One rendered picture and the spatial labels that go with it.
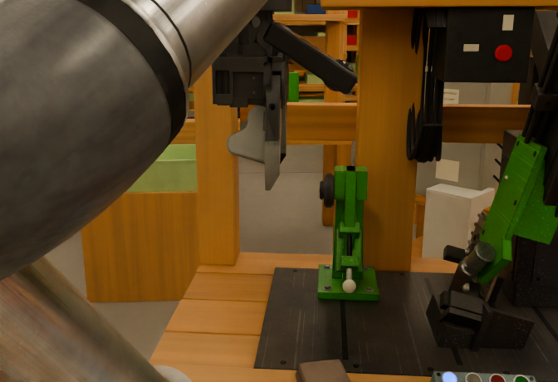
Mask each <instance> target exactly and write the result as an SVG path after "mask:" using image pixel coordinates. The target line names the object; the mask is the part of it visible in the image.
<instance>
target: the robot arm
mask: <svg viewBox="0 0 558 382"><path fill-rule="evenodd" d="M273 12H292V0H0V382H192V381H191V380H190V378H189V377H188V376H187V375H185V374H184V373H182V372H181V371H179V370H177V369H175V368H172V367H168V366H163V365H154V366H152V365H151V364H150V363H149V362H148V361H147V360H146V359H145V358H144V357H143V356H142V355H141V354H140V353H139V352H138V351H137V350H136V349H135V348H134V347H133V346H132V345H131V344H130V343H129V342H128V341H127V340H126V339H125V338H124V337H123V336H122V335H121V334H120V333H119V332H118V331H117V330H116V329H115V328H114V327H113V326H112V325H111V324H110V323H109V322H108V321H107V320H106V319H105V318H104V317H103V316H102V315H101V313H100V312H99V311H98V310H97V309H96V308H95V307H94V306H93V305H92V304H91V303H90V302H89V301H88V300H87V299H86V298H85V297H84V296H83V295H82V294H81V293H80V292H79V291H78V290H77V289H76V288H75V287H74V286H73V285H72V284H71V283H70V282H69V281H68V280H67V279H66V278H65V277H64V276H63V275H62V274H61V273H60V272H59V271H58V270H57V269H56V268H55V267H54V266H53V265H52V264H51V263H50V262H49V261H48V260H47V259H46V258H45V257H44V255H46V254H47V253H49V252H50V251H51V250H53V249H54V248H56V247H57V246H59V245H60V244H62V243H63V242H65V241H66V240H67V239H69V238H71V237H72V236H73V235H74V234H76V233H77V232H78V231H80V230H81V229H82V228H83V227H84V226H85V225H87V224H88V223H89V222H91V221H92V220H93V219H94V218H96V217H97V216H98V215H100V214H101V213H103V212H104V211H105V210H106V209H107V208H108V207H109V206H110V205H111V204H112V203H113V202H114V201H115V200H116V199H117V198H119V197H120V196H121V195H122V194H123V193H124V192H125V191H126V190H127V189H129V188H130V187H131V186H132V185H133V184H134V183H135V181H136V180H137V179H138V178H139V177H140V176H141V175H142V174H143V173H144V172H145V171H146V170H147V169H148V168H149V167H150V166H151V164H152V163H153V162H154V161H155V160H156V159H157V158H158V157H159V156H160V155H161V154H162V153H163V152H164V150H165V149H166V148H167V147H168V145H169V144H170V143H171V142H172V140H173V139H174V138H175V137H176V135H177V134H178V133H179V131H180V130H181V129H182V128H183V127H184V124H185V122H186V120H187V118H188V111H189V93H188V90H189V89H190V88H191V86H192V85H193V84H194V83H195V82H196V81H197V80H198V78H199V77H200V76H201V75H202V74H203V73H204V72H205V71H206V70H207V69H208V68H209V67H210V66H211V64H212V80H213V104H217V105H229V107H245V108H247V107H248V105H256V106H255V107H253V108H251V109H250V111H249V113H248V117H247V120H245V121H243V122H242V123H241V124H240V131H238V132H237V133H235V134H232V135H230V136H229V137H228V140H227V148H228V151H229V152H230V153H231V154H235V155H237V156H241V157H243V158H246V159H251V160H254V161H257V162H260V163H263V164H265V190H271V189H272V187H273V185H274V183H275V182H276V181H277V179H278V177H279V175H280V164H281V162H282V161H283V160H284V158H285V157H286V102H287V100H288V92H289V61H288V59H289V58H290V59H292V60H293V61H294V62H296V63H297V64H299V65H300V66H302V67H304V68H305V69H307V70H308V71H309V72H311V73H312V74H314V75H315V76H317V77H319V78H320V79H322V80H323V82H324V84H325V86H326V87H327V88H328V89H330V90H332V91H339V92H341V93H343V94H345V95H346V94H349V93H350V92H351V90H352V89H353V87H354V86H355V84H356V82H357V81H358V78H357V75H356V73H355V71H354V70H353V67H352V66H351V64H350V63H349V62H347V61H345V60H341V59H335V58H333V57H331V56H329V55H328V54H326V53H325V52H323V51H322V50H321V49H319V48H318V47H316V46H314V45H313V44H311V43H310V42H308V41H307V40H306V39H304V38H303V37H301V36H299V35H298V34H296V33H295V32H293V31H292V30H291V29H289V28H288V27H286V26H284V25H283V24H281V23H280V22H274V20H273V19H272V13H273ZM254 17H259V19H260V24H259V26H258V27H254V26H253V25H252V19H253V18H254Z"/></svg>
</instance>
